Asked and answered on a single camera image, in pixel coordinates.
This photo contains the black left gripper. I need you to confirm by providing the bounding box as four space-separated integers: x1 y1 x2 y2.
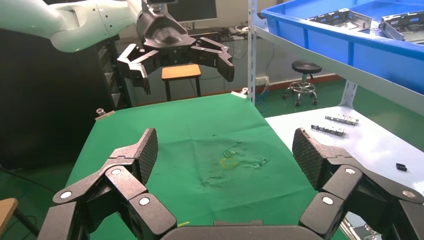
116 8 235 96

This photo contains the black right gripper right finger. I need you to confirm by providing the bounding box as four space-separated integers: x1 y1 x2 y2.
292 128 424 240

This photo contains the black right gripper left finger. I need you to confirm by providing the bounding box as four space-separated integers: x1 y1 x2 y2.
38 128 178 240

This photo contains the wooden seat black stool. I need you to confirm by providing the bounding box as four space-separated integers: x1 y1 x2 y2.
0 197 41 238
161 63 203 102

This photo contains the cluttered dark desk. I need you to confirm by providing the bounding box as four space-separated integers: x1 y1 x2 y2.
185 24 249 42

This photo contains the computer monitor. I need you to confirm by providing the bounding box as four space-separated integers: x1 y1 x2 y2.
166 0 219 24

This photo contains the green table cloth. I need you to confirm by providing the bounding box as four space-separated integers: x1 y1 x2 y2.
64 92 349 240

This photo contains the silver binder clip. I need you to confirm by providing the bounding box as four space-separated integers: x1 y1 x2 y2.
95 108 116 122
230 87 249 100

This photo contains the dark metal rack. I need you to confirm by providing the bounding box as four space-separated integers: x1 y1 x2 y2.
96 34 135 110

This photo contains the black round swivel stool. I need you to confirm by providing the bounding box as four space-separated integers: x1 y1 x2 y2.
282 59 323 108

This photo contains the blue plastic bin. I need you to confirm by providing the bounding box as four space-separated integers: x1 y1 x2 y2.
260 0 424 95

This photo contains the small slotted metal rail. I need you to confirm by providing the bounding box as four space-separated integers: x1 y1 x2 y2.
324 114 360 127
310 124 346 138

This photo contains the white perforated shelf post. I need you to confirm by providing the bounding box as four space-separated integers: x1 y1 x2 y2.
337 80 359 109
247 0 259 104

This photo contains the metal bracket with raised walls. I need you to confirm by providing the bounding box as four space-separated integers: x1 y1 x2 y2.
307 8 373 31

